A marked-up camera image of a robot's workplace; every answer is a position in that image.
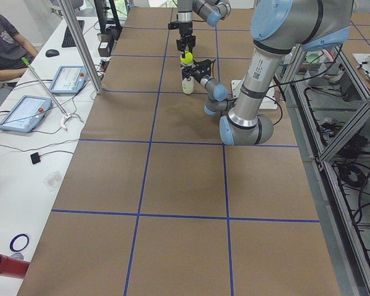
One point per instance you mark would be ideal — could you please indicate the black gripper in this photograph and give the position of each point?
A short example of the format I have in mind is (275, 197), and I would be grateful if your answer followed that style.
(185, 32)
(195, 75)

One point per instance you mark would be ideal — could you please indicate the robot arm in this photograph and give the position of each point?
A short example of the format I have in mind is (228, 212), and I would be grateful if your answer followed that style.
(276, 27)
(209, 11)

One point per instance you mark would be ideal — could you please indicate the black box with label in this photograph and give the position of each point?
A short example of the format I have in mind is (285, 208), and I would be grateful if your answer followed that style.
(105, 45)

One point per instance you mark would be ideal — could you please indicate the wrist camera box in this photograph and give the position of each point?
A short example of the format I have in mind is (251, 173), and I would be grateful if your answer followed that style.
(173, 26)

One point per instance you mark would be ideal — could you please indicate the metal rod green tip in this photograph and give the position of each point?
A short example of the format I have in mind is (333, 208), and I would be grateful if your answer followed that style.
(66, 116)

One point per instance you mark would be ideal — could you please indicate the lower teach pendant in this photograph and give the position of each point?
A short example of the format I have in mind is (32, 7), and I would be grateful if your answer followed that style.
(27, 114)

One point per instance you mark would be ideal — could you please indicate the white blue tennis ball can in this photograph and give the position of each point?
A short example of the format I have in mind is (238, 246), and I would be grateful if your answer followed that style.
(187, 79)

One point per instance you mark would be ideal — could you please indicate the aluminium frame post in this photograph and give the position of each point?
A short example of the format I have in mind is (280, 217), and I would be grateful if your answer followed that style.
(72, 23)

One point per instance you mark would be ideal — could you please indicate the small black square pad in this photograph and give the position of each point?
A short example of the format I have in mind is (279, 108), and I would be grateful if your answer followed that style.
(35, 158)

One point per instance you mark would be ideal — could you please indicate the black computer mouse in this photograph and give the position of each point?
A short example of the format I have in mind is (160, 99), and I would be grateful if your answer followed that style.
(52, 53)

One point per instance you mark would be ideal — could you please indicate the teach pendant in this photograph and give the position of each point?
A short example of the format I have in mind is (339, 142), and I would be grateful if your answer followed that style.
(27, 114)
(69, 79)

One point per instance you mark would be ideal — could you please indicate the black monitor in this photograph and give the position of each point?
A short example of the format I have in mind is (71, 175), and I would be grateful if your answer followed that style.
(102, 9)

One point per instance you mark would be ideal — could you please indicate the Roland Garros tennis ball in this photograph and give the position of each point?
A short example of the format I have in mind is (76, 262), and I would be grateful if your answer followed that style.
(188, 59)

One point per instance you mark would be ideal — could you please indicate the seated person grey shirt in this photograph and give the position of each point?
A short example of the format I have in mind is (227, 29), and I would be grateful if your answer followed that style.
(14, 47)

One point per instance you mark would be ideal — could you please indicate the upper teach pendant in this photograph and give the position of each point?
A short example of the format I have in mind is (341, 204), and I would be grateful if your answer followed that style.
(69, 79)

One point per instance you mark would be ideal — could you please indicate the red cylinder background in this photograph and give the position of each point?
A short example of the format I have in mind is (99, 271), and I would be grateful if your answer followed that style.
(12, 267)

